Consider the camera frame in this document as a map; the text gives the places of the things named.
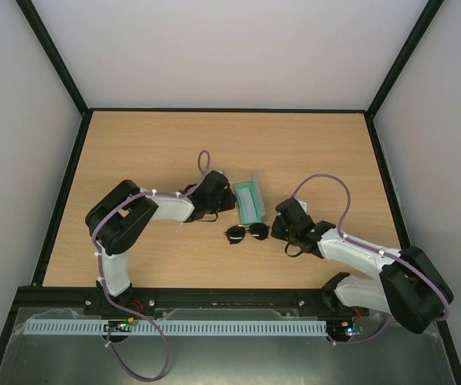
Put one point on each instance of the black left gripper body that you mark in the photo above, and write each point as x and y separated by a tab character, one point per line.
216	207

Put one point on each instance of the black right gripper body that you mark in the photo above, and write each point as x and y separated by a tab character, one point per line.
280	226

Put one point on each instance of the grey leather glasses case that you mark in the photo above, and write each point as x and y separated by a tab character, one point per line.
255	185

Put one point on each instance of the black sunglasses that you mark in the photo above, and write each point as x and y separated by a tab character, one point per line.
237	233

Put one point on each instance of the blue cleaning cloth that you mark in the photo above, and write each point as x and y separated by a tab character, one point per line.
247	202

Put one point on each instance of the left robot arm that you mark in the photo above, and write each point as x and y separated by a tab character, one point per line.
118	220

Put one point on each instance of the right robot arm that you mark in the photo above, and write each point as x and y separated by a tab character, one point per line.
402	283

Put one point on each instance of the metal front tray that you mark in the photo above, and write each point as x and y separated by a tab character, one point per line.
379	353

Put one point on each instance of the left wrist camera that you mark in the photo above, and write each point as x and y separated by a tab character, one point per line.
224	173

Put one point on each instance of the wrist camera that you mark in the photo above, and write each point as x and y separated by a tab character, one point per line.
303	204
224	173

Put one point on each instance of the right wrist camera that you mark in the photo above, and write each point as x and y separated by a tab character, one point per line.
303	204

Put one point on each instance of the light blue slotted cable duct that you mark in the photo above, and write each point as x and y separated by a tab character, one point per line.
176	328

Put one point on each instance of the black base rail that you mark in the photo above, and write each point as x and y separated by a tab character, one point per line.
153	302

